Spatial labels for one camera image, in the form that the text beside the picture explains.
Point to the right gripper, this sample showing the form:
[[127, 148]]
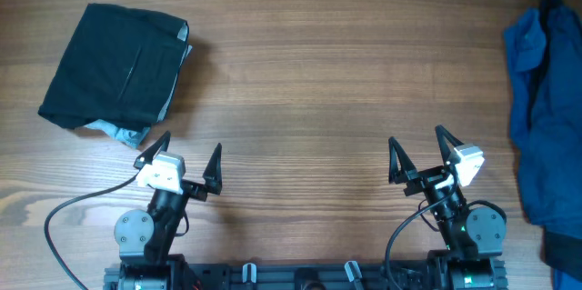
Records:
[[407, 167]]

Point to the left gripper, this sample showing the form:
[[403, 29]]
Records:
[[212, 177]]

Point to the blue denim shorts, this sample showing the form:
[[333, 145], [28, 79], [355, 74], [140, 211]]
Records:
[[526, 44]]

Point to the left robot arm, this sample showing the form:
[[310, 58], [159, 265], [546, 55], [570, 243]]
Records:
[[145, 236]]

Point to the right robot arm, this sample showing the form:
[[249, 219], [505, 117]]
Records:
[[473, 232]]

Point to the black folded garment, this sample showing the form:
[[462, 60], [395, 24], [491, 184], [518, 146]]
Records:
[[120, 66]]

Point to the black garment with logo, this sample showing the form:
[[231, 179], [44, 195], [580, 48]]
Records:
[[564, 253]]

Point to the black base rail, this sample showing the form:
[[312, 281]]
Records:
[[300, 276]]

